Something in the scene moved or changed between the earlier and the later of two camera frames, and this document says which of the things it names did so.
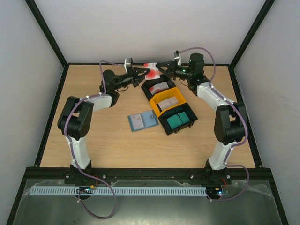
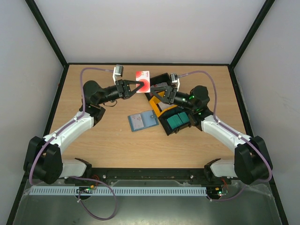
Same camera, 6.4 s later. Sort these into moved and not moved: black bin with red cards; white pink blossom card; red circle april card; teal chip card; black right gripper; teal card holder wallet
Moved: red circle april card; black right gripper
Not moved: teal card holder wallet; white pink blossom card; teal chip card; black bin with red cards
